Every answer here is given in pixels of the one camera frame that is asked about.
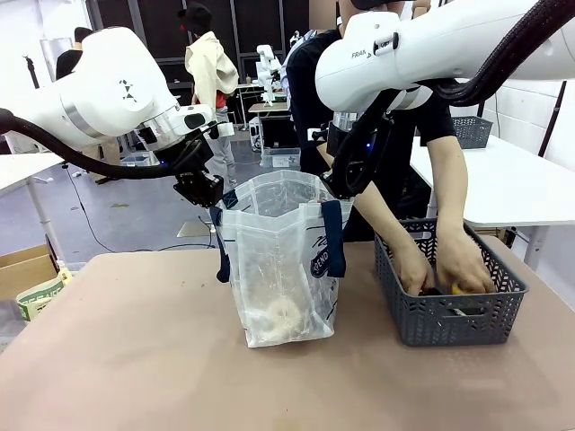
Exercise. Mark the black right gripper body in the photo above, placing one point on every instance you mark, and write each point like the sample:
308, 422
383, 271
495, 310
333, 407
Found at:
355, 148

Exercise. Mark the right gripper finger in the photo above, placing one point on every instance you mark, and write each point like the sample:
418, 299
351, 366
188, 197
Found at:
352, 188
334, 184

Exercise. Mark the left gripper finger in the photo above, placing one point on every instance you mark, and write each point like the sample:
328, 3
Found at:
217, 190
205, 202

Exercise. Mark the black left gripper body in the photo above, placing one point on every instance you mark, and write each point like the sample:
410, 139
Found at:
193, 184

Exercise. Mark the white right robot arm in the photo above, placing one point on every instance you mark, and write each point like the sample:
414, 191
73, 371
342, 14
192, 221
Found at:
404, 58

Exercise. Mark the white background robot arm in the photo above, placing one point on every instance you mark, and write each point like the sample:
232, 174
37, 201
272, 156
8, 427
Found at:
267, 72

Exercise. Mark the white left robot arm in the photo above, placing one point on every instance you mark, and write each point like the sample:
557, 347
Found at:
99, 94

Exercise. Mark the person's right forearm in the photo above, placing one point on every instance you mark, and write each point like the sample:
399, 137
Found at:
386, 224

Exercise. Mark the person's left forearm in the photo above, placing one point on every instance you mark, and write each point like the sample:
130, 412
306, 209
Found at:
449, 193

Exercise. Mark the green white paper bag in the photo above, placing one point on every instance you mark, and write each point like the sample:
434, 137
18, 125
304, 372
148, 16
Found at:
40, 298

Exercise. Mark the person's right hand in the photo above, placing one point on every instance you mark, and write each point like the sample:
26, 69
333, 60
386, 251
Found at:
415, 274

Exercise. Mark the person's left hand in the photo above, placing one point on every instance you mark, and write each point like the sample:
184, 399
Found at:
462, 260

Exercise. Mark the metal floor plate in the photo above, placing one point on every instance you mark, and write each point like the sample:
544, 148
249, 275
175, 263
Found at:
195, 230

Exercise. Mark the clear plastic storage box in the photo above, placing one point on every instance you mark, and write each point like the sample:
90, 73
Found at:
280, 158

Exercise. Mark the person in black t-shirt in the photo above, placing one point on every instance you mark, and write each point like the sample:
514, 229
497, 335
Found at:
301, 112

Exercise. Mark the black cabinet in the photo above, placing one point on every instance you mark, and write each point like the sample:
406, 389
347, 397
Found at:
278, 130

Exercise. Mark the small background robot table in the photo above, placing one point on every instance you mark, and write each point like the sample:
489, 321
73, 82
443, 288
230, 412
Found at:
269, 108

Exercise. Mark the dark grey plastic basket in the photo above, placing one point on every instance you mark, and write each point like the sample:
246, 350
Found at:
471, 132
449, 328

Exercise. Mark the person in beige hoodie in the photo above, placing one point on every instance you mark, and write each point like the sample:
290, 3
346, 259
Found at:
211, 67

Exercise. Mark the white side table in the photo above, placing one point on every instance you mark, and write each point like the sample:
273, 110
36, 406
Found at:
494, 188

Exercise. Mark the large open cardboard box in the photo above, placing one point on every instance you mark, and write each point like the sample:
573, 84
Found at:
27, 269

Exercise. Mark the grey panel screen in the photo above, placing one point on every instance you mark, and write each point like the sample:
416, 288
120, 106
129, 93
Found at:
51, 54

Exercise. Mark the black tripod stand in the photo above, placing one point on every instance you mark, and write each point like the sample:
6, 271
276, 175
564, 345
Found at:
31, 72
552, 116

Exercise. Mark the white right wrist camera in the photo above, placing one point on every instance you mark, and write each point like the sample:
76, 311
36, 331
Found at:
316, 134

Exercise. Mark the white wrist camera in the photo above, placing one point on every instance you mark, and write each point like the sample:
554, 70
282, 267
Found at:
316, 134
222, 130

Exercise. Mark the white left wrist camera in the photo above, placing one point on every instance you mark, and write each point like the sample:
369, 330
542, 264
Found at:
222, 130

